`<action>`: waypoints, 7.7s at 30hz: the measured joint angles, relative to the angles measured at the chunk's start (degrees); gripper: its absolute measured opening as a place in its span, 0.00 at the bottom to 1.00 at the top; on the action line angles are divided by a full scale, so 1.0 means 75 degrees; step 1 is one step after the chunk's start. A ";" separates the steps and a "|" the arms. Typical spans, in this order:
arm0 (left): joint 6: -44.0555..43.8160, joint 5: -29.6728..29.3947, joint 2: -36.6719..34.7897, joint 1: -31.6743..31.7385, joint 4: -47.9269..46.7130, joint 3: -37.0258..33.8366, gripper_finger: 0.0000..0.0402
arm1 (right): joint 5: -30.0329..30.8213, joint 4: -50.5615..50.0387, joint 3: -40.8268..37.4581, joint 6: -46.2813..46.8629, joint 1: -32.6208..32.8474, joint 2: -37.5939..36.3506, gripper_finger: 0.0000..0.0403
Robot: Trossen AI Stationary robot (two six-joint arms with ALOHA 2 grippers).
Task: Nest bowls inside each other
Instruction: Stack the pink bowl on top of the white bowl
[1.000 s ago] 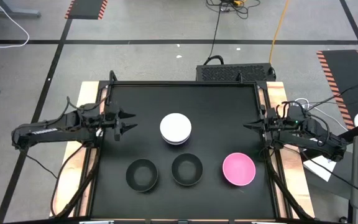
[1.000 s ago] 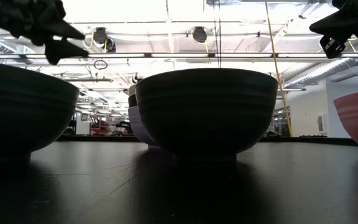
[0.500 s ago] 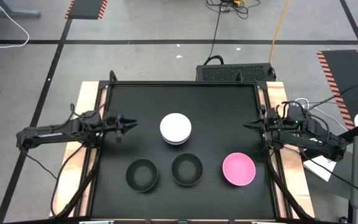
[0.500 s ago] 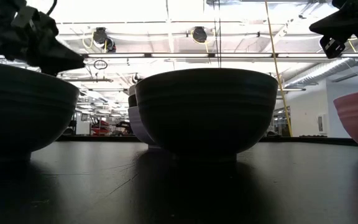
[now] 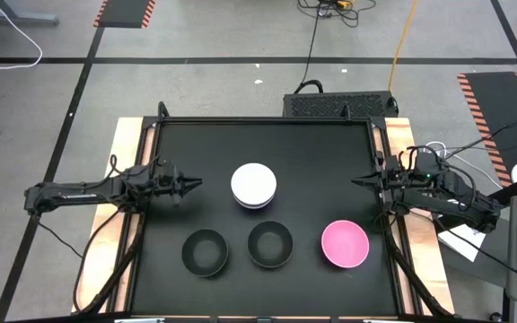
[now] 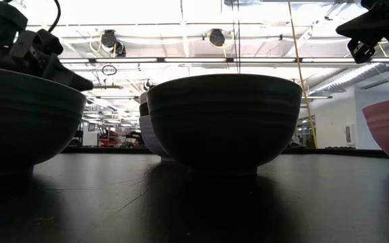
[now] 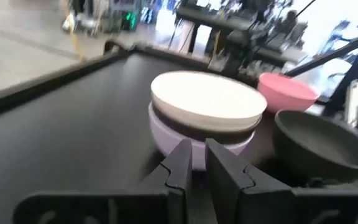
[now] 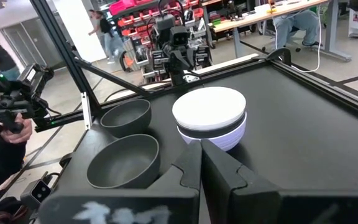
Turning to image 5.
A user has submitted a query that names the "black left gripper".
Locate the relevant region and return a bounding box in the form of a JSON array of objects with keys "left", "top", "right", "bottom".
[{"left": 151, "top": 159, "right": 204, "bottom": 206}]

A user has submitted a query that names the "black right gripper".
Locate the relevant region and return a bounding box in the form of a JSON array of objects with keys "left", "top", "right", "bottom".
[{"left": 350, "top": 154, "right": 411, "bottom": 204}]

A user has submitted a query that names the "white bowl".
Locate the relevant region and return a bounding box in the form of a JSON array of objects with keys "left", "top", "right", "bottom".
[{"left": 230, "top": 162, "right": 278, "bottom": 205}]

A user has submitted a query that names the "pink ribbed bowl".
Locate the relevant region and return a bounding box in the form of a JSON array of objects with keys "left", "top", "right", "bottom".
[{"left": 320, "top": 219, "right": 371, "bottom": 270}]

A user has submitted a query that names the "dark grey bowl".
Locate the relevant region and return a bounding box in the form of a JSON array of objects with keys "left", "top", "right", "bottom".
[
  {"left": 180, "top": 228, "right": 230, "bottom": 278},
  {"left": 247, "top": 220, "right": 294, "bottom": 269}
]

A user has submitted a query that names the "lilac ribbed bowl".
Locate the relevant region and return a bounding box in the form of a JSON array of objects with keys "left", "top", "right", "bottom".
[{"left": 232, "top": 192, "right": 276, "bottom": 211}]

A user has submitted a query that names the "light wooden side board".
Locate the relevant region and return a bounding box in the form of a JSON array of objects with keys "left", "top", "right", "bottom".
[
  {"left": 373, "top": 117, "right": 457, "bottom": 316},
  {"left": 70, "top": 117, "right": 157, "bottom": 315}
]

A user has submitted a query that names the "black perforated computer tower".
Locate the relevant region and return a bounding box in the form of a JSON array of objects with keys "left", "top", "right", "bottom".
[{"left": 282, "top": 90, "right": 399, "bottom": 119}]

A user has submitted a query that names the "white paper sheet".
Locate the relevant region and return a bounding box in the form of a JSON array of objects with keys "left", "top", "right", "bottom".
[{"left": 436, "top": 223, "right": 489, "bottom": 264}]

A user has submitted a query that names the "hazard-striped black floor mat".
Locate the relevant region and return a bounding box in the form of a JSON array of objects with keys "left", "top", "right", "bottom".
[
  {"left": 456, "top": 70, "right": 517, "bottom": 189},
  {"left": 92, "top": 0, "right": 157, "bottom": 30}
]

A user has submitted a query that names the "grey table foot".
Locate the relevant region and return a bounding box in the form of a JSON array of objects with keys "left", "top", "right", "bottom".
[{"left": 0, "top": 0, "right": 60, "bottom": 27}]

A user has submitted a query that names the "black table frame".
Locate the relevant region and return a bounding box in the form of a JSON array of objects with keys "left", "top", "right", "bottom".
[{"left": 123, "top": 115, "right": 421, "bottom": 323}]

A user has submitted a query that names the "white cable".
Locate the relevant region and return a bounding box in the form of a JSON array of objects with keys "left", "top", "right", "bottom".
[
  {"left": 0, "top": 0, "right": 44, "bottom": 71},
  {"left": 424, "top": 141, "right": 504, "bottom": 190}
]

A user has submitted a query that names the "black power cable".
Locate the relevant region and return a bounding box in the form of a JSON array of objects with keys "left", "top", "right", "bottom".
[{"left": 294, "top": 11, "right": 326, "bottom": 94}]

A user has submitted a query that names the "yellow cable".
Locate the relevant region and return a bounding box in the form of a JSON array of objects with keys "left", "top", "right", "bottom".
[{"left": 387, "top": 0, "right": 420, "bottom": 92}]

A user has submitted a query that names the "black cable bundle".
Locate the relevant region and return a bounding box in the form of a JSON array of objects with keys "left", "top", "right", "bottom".
[{"left": 297, "top": 0, "right": 378, "bottom": 29}]

